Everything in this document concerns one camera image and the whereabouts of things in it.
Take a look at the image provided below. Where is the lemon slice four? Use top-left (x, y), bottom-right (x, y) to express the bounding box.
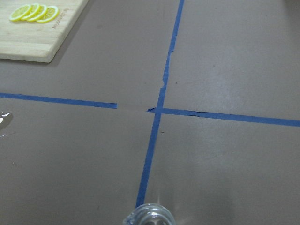
top-left (9, 4), bottom-right (32, 22)

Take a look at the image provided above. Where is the lemon slice three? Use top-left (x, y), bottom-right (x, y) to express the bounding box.
top-left (20, 3), bottom-right (41, 21)

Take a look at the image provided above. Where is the glass measuring cup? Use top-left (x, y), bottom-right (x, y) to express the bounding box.
top-left (122, 203), bottom-right (177, 225)

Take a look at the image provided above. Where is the lemon slice one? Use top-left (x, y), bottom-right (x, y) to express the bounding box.
top-left (36, 6), bottom-right (59, 23)

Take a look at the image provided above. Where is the wooden cutting board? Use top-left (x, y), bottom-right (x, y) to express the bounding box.
top-left (0, 0), bottom-right (88, 63)

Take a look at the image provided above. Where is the lemon slice two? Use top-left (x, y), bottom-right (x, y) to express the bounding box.
top-left (26, 5), bottom-right (48, 22)

